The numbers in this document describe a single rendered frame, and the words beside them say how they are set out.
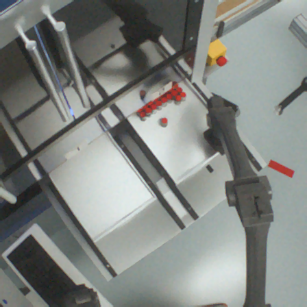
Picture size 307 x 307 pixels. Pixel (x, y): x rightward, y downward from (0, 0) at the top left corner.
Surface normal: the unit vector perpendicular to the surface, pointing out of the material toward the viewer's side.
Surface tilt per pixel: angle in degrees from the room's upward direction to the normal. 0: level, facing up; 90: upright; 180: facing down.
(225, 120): 42
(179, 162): 0
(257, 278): 35
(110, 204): 0
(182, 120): 0
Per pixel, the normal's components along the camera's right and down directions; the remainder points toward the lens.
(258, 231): 0.04, 0.34
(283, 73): 0.00, -0.25
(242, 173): -0.11, -0.82
